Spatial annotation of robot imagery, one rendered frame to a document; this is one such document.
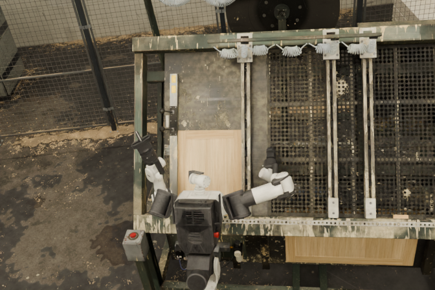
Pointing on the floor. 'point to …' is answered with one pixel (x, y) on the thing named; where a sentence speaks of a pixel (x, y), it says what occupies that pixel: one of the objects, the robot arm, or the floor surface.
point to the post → (145, 275)
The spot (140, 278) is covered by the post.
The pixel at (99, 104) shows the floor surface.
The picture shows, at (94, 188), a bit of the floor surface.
